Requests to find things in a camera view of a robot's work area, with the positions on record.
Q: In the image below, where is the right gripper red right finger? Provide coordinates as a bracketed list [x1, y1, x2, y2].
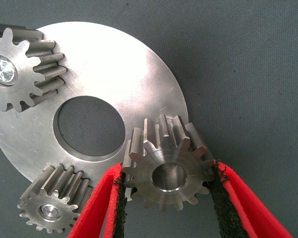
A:
[208, 161, 295, 238]

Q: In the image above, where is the dark grey table cloth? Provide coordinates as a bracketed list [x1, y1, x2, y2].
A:
[0, 0, 298, 238]

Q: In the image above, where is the bright steel planetary gear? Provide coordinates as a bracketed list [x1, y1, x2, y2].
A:
[0, 23, 68, 114]

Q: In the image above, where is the round metal carrier plate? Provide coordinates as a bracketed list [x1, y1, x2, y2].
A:
[0, 21, 189, 202]

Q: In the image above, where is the dark steel planetary gear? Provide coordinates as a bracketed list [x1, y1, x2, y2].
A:
[17, 163, 94, 235]
[123, 113, 217, 213]

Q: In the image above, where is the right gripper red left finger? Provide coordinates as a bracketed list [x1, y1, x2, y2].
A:
[67, 162, 128, 238]

